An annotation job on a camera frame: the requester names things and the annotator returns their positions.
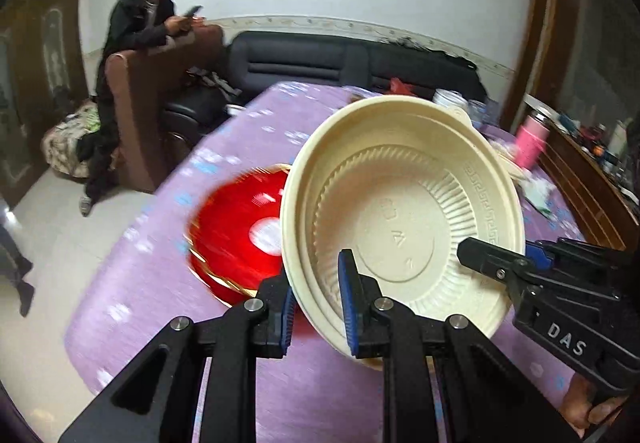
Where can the black leather sofa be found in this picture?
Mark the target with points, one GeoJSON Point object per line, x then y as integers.
{"type": "Point", "coordinates": [300, 58]}

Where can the dark wooden door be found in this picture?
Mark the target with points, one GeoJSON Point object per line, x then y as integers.
{"type": "Point", "coordinates": [45, 73]}

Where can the clear glass jar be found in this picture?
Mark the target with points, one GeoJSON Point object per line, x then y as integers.
{"type": "Point", "coordinates": [477, 113]}

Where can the red plastic bag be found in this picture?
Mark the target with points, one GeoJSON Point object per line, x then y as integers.
{"type": "Point", "coordinates": [402, 85]}

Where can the wooden sideboard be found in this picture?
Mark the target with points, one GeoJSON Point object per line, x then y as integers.
{"type": "Point", "coordinates": [575, 188]}

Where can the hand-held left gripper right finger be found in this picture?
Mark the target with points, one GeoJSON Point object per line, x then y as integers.
{"type": "Point", "coordinates": [347, 303]}

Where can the beige ribbed plastic bowl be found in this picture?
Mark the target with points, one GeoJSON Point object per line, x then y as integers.
{"type": "Point", "coordinates": [400, 203]}
{"type": "Point", "coordinates": [320, 323]}

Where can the floral cushion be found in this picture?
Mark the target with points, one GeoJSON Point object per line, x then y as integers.
{"type": "Point", "coordinates": [65, 143]}

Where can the white plastic jar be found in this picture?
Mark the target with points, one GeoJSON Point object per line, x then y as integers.
{"type": "Point", "coordinates": [447, 97]}

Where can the brown armchair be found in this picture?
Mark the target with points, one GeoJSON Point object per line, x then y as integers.
{"type": "Point", "coordinates": [145, 113]}

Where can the purple floral tablecloth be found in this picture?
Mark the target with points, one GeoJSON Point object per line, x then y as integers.
{"type": "Point", "coordinates": [165, 273]}

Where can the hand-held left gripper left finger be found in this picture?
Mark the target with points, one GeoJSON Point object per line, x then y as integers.
{"type": "Point", "coordinates": [287, 318]}

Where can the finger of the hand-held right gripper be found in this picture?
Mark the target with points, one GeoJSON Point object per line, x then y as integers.
{"type": "Point", "coordinates": [492, 265]}
{"type": "Point", "coordinates": [540, 255]}

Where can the person's right hand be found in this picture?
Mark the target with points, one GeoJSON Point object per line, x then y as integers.
{"type": "Point", "coordinates": [580, 403]}

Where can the pink knit-sleeved thermos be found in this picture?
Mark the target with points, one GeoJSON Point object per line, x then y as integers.
{"type": "Point", "coordinates": [530, 143]}

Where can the wooden door frame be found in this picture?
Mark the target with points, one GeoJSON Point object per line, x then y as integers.
{"type": "Point", "coordinates": [542, 23]}

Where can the red gold-rimmed plate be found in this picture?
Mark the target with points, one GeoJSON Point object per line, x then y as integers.
{"type": "Point", "coordinates": [235, 233]}
{"type": "Point", "coordinates": [220, 290]}

